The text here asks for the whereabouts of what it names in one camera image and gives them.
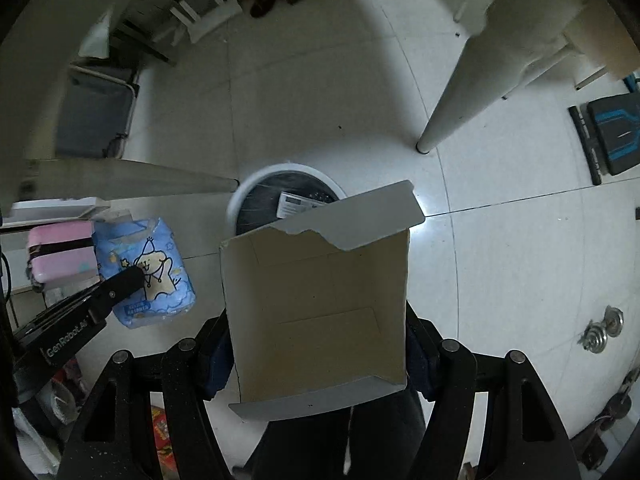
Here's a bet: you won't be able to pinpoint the black blue exercise bench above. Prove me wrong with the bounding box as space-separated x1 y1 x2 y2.
567 92 640 186

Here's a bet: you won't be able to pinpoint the person's black trousers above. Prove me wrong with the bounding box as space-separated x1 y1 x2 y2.
243 386 425 479

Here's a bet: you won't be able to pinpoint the dark green suitcase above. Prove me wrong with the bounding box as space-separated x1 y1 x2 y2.
54 65 139 159

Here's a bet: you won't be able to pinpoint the small chrome dumbbell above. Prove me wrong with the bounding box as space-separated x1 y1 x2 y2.
579 306 625 354

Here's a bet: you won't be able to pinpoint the round white trash bin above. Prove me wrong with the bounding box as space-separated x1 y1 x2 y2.
226 162 347 235

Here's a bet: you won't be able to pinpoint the white medicine box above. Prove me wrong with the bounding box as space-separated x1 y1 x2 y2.
276 192 323 219

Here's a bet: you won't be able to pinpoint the blue cartoon tissue pack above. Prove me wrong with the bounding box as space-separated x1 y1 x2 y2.
93 218 196 330

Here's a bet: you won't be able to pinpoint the pink suitcase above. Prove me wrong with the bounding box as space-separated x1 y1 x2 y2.
26 220 98 292

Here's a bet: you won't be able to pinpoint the white table leg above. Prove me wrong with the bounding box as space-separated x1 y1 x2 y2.
416 0 587 154

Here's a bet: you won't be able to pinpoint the green white carton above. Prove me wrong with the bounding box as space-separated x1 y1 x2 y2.
219 181 424 422

